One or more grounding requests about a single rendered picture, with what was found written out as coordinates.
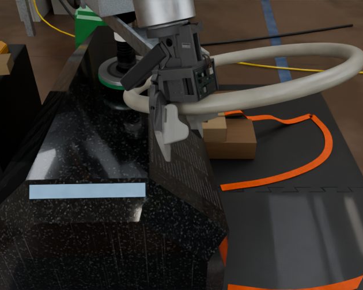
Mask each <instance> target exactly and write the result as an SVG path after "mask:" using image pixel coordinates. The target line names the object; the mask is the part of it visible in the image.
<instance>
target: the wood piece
mask: <svg viewBox="0 0 363 290"><path fill-rule="evenodd" d="M13 65H14V61H13V57H12V54H0V75H10V73H11V71H12V68H13Z"/></svg>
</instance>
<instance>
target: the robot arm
mask: <svg viewBox="0 0 363 290"><path fill-rule="evenodd" d="M133 5H134V10H135V15H136V18H137V23H138V27H139V28H140V29H143V28H148V29H147V30H146V35H147V38H148V39H153V38H158V39H159V43H158V44H156V45H155V46H154V47H153V48H152V49H151V50H150V51H149V52H148V53H147V54H146V55H145V56H144V57H143V58H142V59H141V60H140V61H139V62H138V63H137V64H136V65H135V66H134V67H132V68H130V69H129V70H128V71H127V73H126V74H125V75H124V76H123V77H122V78H121V79H120V83H121V85H122V86H123V87H124V89H125V90H126V91H130V90H132V89H134V88H139V87H142V86H143V85H144V84H145V83H146V81H147V79H149V78H150V77H151V76H152V77H151V80H150V81H151V83H152V84H151V85H150V96H149V113H150V118H151V122H152V127H153V130H154V132H155V136H156V139H157V142H158V145H159V146H160V149H161V151H162V154H163V156H164V158H165V160H166V161H167V162H170V161H171V147H170V144H171V143H174V142H178V141H181V140H184V139H186V138H187V136H188V133H189V130H188V127H187V125H185V124H184V123H182V122H181V121H179V119H178V110H177V106H176V105H175V104H171V102H179V101H180V103H191V102H198V101H200V100H202V99H204V98H206V97H207V96H209V95H211V94H213V93H214V92H215V91H216V90H219V86H218V79H217V73H216V69H215V61H214V58H210V57H209V56H208V55H206V54H202V50H201V44H200V40H199V33H198V32H201V31H203V23H202V21H201V22H194V23H191V21H188V20H189V19H192V18H195V16H196V12H195V6H194V0H133ZM204 55H206V56H207V57H208V58H206V57H205V56H204ZM203 57H204V59H203ZM167 104H168V105H167ZM217 116H218V113H210V114H202V115H186V118H187V121H188V122H189V124H190V127H191V131H192V132H193V133H194V134H195V135H196V136H197V137H198V138H200V139H202V138H203V127H202V122H204V121H208V120H211V119H214V118H216V117H217Z"/></svg>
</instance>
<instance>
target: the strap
mask: <svg viewBox="0 0 363 290"><path fill-rule="evenodd" d="M224 113H225V115H229V114H232V113H242V114H243V116H245V117H246V118H247V119H252V120H265V119H274V120H278V121H280V122H282V123H285V124H293V123H297V122H300V121H304V120H307V119H310V118H311V119H312V120H313V121H314V122H315V123H316V124H317V125H318V126H319V127H320V129H321V130H322V132H323V134H324V137H325V147H324V150H323V152H322V153H321V154H320V156H319V157H317V158H316V159H315V160H314V161H312V162H311V163H309V164H307V165H305V166H302V167H299V168H298V169H295V170H292V171H289V172H286V173H283V174H279V175H275V176H272V177H268V178H263V179H259V180H253V181H246V182H237V183H232V184H224V185H220V186H221V189H222V191H225V190H232V189H241V188H249V187H253V186H260V185H265V184H270V183H274V182H278V181H282V180H285V179H288V178H292V177H295V176H297V175H300V174H302V173H305V172H307V171H310V170H312V169H314V168H315V167H317V166H319V165H320V164H321V163H323V162H324V161H325V160H326V159H327V158H328V157H329V155H330V154H331V151H332V136H331V134H330V132H329V130H328V128H327V127H326V126H325V125H324V124H323V123H322V122H321V121H320V120H319V119H318V118H317V117H316V116H315V115H310V114H307V115H303V116H300V117H297V118H294V119H290V120H281V119H278V118H276V117H273V116H271V115H260V116H246V115H245V114H244V113H243V112H242V111H241V110H236V111H230V112H224ZM362 278H363V276H360V277H357V278H354V279H351V280H347V281H343V282H340V283H335V284H330V285H325V286H321V287H314V288H305V289H263V288H254V287H246V286H241V285H232V284H228V290H353V289H357V288H358V286H359V284H360V282H361V280H362Z"/></svg>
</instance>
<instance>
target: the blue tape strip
mask: <svg viewBox="0 0 363 290"><path fill-rule="evenodd" d="M94 197H145V183H125V184H62V185H29V199H62V198H94Z"/></svg>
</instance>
